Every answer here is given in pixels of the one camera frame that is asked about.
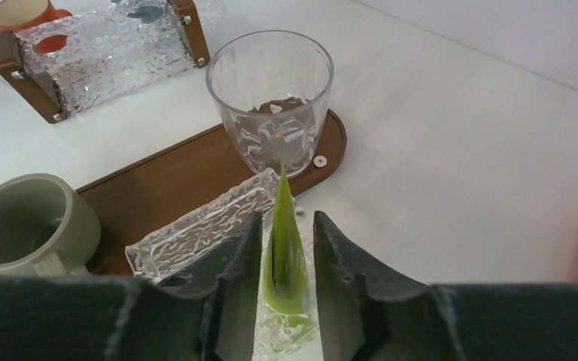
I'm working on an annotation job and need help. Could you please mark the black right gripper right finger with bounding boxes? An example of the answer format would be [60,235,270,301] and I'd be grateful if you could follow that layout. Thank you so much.
[313,211,578,360]

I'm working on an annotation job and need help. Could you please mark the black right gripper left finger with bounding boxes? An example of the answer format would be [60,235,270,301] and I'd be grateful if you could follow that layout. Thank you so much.
[0,211,263,360]

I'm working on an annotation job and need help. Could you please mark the clear textured acrylic holder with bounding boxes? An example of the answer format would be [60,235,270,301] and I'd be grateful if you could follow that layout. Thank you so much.
[125,168,323,360]

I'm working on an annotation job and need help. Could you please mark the green toothpaste tube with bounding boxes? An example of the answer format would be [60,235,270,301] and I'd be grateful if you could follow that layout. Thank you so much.
[263,166,309,315]

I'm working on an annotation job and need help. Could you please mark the grey ceramic cup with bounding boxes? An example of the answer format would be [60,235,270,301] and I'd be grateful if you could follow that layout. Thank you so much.
[0,173,102,277]

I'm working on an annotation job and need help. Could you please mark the clear glass tumbler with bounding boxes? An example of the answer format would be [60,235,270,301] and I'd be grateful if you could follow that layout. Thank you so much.
[205,30,334,177]

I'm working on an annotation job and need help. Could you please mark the orange ceramic cup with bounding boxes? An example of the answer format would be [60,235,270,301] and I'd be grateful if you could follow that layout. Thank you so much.
[0,0,72,54]

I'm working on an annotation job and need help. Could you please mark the brown oval wooden tray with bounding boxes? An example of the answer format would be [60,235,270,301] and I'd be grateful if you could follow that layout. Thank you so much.
[0,109,348,278]

